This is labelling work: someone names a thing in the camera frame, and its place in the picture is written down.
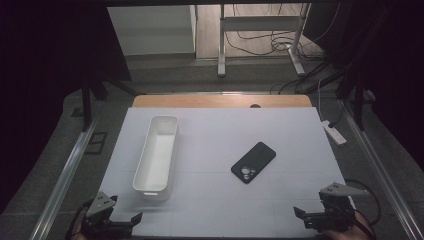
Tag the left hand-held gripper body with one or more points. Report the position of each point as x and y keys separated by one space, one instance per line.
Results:
x=100 y=204

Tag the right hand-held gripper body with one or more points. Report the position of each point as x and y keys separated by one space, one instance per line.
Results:
x=336 y=213

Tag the white plastic storage box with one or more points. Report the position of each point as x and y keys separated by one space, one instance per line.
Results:
x=156 y=160

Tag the smartphone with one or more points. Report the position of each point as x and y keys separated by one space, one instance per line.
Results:
x=247 y=173

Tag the person's right hand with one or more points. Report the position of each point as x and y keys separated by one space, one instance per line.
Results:
x=346 y=235

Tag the person's left hand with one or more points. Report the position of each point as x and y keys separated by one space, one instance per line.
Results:
x=77 y=234

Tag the white power strip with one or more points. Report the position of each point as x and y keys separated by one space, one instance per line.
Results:
x=334 y=133

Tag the black stand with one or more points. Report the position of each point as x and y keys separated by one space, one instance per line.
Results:
x=87 y=100
x=358 y=100

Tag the white table mat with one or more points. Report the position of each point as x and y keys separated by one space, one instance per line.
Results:
x=213 y=140

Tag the wooden table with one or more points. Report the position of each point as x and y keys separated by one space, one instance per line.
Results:
x=200 y=100

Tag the dark curtain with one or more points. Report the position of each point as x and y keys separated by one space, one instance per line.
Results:
x=40 y=66
x=400 y=66

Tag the white cabinet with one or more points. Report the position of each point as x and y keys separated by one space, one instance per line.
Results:
x=150 y=30

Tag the metal rail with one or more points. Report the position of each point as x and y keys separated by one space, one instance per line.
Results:
x=63 y=180
x=383 y=180

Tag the white desk frame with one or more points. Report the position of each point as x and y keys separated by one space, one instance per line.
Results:
x=260 y=23

